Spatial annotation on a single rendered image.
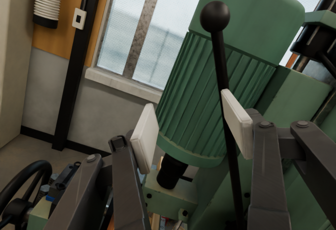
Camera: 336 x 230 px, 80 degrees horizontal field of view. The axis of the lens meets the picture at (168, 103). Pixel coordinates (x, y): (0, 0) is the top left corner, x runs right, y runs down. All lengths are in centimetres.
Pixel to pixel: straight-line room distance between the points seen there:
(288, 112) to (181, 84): 19
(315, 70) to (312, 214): 25
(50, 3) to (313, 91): 159
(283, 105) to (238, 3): 18
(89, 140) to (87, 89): 52
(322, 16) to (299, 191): 28
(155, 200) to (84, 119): 158
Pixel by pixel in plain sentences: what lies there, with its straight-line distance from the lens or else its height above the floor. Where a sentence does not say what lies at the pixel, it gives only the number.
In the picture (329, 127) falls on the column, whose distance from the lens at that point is 42.
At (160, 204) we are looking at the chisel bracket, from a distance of 53.
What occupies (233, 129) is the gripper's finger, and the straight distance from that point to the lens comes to 17.
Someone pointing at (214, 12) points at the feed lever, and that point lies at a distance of 24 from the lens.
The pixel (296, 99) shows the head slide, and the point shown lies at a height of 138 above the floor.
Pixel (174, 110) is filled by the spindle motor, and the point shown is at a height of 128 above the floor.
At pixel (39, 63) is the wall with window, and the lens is 202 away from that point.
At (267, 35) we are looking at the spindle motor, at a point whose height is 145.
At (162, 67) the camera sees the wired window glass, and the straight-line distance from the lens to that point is 179.
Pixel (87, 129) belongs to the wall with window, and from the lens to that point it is 206.
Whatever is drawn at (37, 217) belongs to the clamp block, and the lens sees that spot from 56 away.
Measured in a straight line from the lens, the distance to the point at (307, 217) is 40.
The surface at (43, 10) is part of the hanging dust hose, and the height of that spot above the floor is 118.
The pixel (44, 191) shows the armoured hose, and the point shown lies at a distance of 58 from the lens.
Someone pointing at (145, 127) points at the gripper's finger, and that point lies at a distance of 16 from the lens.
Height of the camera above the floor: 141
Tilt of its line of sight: 20 degrees down
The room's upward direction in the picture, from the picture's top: 23 degrees clockwise
